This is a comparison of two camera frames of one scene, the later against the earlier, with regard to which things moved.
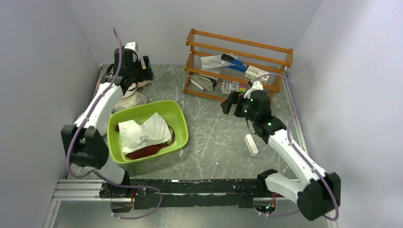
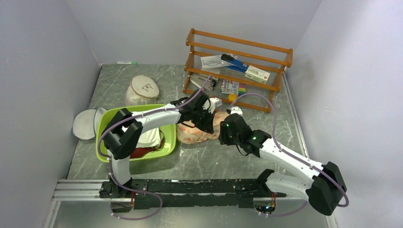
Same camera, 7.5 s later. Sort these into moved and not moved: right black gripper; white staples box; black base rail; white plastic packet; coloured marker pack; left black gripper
Moved: right black gripper; left black gripper
Not moved: black base rail; coloured marker pack; white plastic packet; white staples box
